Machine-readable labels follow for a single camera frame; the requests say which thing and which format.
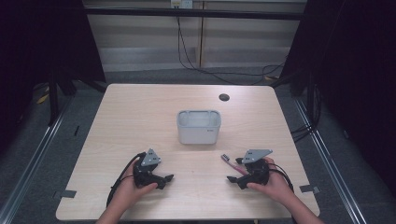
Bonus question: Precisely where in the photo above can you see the black hanging wall cable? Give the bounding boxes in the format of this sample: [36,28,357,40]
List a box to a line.
[176,15,287,87]

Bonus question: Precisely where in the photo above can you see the pink toothbrush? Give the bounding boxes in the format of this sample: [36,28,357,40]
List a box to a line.
[220,153,250,175]

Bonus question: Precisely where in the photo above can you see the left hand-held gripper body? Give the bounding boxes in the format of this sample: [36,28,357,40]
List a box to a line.
[133,147,163,189]

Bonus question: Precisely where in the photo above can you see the bundle of black floor cables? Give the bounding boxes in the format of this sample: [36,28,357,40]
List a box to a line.
[290,82,323,145]

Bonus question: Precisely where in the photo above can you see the right hand-held gripper cable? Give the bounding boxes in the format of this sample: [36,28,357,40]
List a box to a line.
[268,161,295,193]

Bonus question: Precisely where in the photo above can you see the person's right hand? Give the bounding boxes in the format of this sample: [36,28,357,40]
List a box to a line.
[247,157,296,207]

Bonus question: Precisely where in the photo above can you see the person's left hand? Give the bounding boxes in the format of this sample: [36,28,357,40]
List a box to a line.
[112,169,159,213]

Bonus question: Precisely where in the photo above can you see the left hand-held gripper cable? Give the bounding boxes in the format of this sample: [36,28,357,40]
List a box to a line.
[106,151,148,208]

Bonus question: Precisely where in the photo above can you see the white wall socket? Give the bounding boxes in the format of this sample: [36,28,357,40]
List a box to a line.
[170,0,194,9]

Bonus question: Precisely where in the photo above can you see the grey tape piece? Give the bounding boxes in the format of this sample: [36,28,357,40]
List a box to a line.
[299,184,321,195]
[51,189,78,200]

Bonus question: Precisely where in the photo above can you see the metal floor rail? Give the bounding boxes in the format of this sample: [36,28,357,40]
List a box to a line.
[293,98,370,224]
[0,94,76,224]

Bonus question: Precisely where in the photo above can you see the hand-held gripper cable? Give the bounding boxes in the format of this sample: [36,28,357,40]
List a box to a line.
[268,161,295,193]
[106,151,148,208]

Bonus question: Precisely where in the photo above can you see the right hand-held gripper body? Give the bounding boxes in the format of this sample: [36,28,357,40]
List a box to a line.
[241,148,274,189]

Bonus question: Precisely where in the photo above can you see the yellow floor object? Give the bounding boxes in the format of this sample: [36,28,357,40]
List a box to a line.
[35,86,51,105]

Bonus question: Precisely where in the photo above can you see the black metal stand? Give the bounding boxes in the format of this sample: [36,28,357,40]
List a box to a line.
[47,69,61,127]

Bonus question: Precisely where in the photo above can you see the black curtain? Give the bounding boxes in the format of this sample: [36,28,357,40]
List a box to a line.
[0,0,107,153]
[279,0,396,190]

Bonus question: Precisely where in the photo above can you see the black horizontal bar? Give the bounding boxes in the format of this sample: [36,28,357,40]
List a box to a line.
[83,7,305,21]

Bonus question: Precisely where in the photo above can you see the grey plastic container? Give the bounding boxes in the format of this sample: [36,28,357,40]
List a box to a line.
[176,109,222,146]

